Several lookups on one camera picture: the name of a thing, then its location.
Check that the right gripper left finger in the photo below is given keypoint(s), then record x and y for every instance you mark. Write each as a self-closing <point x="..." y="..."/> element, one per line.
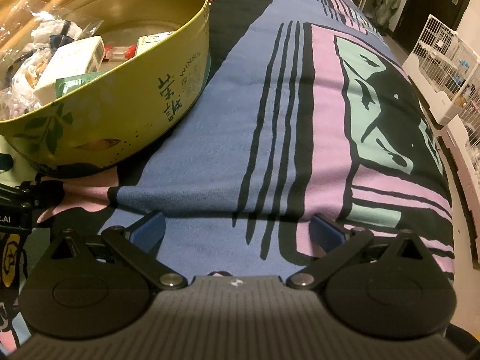
<point x="147" y="232"/>

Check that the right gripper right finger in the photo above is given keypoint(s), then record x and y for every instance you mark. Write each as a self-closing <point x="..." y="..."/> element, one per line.
<point x="326" y="233"/>

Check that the beige tissue pack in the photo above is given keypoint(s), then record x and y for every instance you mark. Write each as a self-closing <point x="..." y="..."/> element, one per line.
<point x="74" y="59"/>

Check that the orange tube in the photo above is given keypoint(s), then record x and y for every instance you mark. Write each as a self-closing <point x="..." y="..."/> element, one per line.
<point x="119" y="53"/>

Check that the yellow cartoon tissue pack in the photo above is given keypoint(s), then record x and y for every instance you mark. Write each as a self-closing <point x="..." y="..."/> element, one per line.
<point x="145" y="43"/>

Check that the round yellow tin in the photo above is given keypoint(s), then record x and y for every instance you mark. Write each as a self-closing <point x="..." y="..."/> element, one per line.
<point x="132" y="103"/>

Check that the green packet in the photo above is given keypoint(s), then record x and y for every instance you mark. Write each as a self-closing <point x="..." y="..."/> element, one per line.
<point x="66" y="85"/>

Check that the colourful cartoon bedspread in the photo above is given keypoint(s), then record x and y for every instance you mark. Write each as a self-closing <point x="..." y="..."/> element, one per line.
<point x="305" y="111"/>

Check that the clear bag white items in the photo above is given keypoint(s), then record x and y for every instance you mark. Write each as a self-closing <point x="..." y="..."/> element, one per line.
<point x="31" y="35"/>

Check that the dark door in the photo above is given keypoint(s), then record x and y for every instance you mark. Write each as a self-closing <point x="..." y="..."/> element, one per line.
<point x="415" y="14"/>

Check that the white wire pet cage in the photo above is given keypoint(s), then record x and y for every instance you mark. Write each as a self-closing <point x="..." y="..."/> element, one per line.
<point x="445" y="70"/>

